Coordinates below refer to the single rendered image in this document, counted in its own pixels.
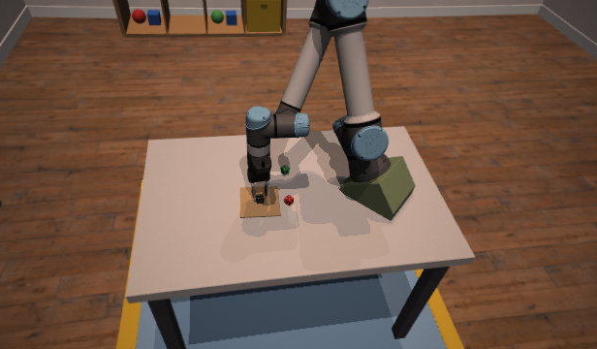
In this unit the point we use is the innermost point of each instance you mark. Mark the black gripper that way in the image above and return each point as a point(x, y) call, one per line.
point(259, 165)

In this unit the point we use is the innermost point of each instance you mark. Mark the red die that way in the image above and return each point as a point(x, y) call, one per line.
point(289, 200)

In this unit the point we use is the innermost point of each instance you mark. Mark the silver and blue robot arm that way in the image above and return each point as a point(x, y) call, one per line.
point(365, 136)

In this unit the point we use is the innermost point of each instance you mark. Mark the orange flat mat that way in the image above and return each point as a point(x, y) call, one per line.
point(250, 208)

